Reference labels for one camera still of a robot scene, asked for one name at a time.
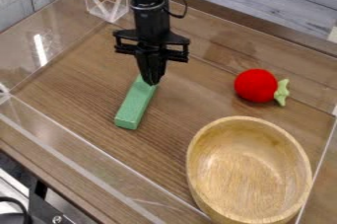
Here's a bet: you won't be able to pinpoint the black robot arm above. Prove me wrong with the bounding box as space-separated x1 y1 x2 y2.
113 0 188 86

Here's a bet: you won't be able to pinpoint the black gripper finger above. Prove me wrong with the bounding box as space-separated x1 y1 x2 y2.
151 52 167 85
134 53 153 85

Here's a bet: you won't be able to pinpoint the green rectangular block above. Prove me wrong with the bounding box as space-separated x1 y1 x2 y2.
114 76 157 130

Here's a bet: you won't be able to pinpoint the black table leg bracket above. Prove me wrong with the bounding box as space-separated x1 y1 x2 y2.
27 181 74 224

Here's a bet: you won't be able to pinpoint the clear acrylic tray walls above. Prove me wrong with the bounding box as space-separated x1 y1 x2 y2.
0 0 337 224

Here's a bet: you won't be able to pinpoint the black cable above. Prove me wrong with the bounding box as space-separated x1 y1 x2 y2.
0 195 29 224

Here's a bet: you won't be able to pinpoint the light wooden bowl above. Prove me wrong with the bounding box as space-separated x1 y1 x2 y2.
184 115 312 224

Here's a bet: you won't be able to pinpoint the clear acrylic corner bracket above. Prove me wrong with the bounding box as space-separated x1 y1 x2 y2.
83 0 129 24

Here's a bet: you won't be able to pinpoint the red plush tomato toy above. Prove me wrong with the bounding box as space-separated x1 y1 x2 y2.
234 68 288 107

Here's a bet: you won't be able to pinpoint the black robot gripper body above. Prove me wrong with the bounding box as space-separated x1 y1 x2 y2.
113 1 188 62

